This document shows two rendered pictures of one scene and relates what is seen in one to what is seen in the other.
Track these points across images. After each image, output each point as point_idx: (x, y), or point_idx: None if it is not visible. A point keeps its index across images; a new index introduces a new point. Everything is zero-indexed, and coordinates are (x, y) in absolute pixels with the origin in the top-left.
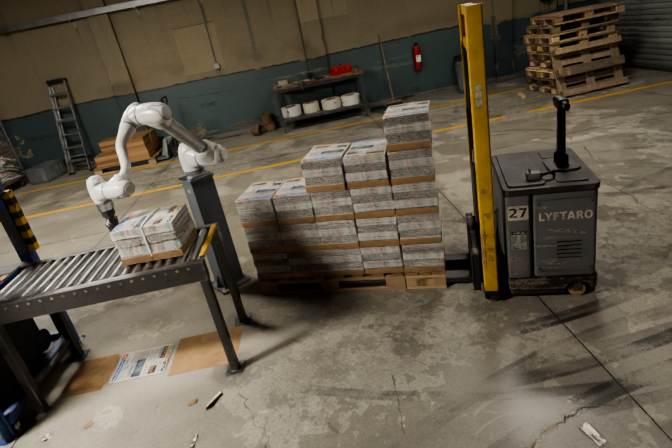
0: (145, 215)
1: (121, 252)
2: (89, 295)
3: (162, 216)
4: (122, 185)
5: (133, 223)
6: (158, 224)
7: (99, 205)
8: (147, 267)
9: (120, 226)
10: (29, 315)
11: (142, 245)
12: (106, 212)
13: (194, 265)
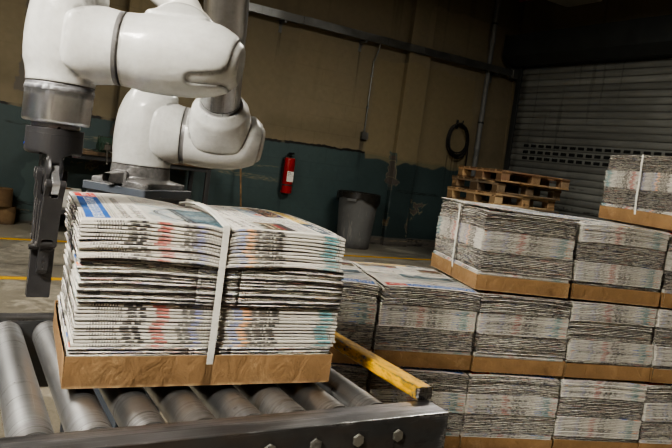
0: (166, 207)
1: (84, 321)
2: None
3: (263, 220)
4: (229, 37)
5: (158, 213)
6: (300, 233)
7: (57, 91)
8: (205, 408)
9: (103, 209)
10: None
11: (190, 308)
12: (66, 133)
13: (421, 422)
